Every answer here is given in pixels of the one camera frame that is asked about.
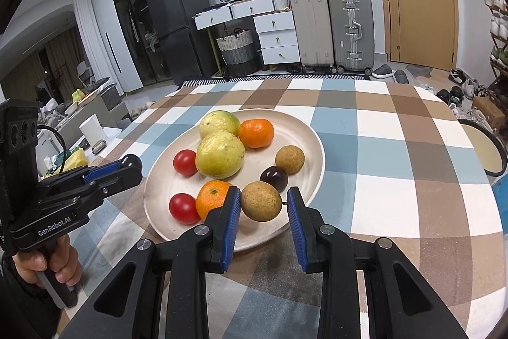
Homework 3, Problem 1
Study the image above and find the wooden shoe rack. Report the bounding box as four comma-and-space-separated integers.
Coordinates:
484, 0, 508, 108

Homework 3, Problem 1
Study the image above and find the red tomato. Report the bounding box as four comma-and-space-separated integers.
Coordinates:
173, 149, 197, 177
169, 193, 201, 225

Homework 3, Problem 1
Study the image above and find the small orange mandarin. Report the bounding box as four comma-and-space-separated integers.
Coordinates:
237, 119, 275, 149

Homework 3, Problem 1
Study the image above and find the checkered tablecloth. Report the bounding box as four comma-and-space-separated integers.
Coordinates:
58, 78, 507, 338

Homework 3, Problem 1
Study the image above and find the person left hand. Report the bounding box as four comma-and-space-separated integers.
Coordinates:
12, 235, 82, 287

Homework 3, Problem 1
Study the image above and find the black refrigerator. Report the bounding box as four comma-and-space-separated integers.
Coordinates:
146, 0, 218, 84

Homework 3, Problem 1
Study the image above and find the round stool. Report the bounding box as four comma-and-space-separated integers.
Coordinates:
458, 119, 507, 177

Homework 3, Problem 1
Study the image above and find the grey slipper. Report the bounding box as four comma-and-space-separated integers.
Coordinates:
371, 64, 394, 79

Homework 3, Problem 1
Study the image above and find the large orange mandarin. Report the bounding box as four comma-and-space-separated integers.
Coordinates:
196, 180, 232, 220

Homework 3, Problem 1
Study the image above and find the woven laundry basket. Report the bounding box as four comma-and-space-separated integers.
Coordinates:
216, 28, 261, 78

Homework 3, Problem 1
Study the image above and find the beige suitcase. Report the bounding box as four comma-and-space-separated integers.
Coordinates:
289, 0, 335, 71

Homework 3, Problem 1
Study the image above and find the white drawer desk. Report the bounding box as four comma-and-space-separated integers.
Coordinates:
194, 0, 300, 65

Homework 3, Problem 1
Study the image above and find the brown round longan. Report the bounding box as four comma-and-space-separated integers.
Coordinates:
275, 146, 306, 175

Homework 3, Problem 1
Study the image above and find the green guava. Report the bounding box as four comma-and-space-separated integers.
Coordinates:
196, 132, 245, 180

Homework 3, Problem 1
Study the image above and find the dark purple plum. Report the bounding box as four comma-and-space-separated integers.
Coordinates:
259, 165, 288, 193

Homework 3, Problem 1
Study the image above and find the yellow-green guava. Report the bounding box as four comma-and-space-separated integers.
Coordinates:
199, 110, 240, 139

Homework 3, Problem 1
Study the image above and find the silver suitcase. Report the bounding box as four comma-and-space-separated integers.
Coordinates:
328, 0, 375, 76

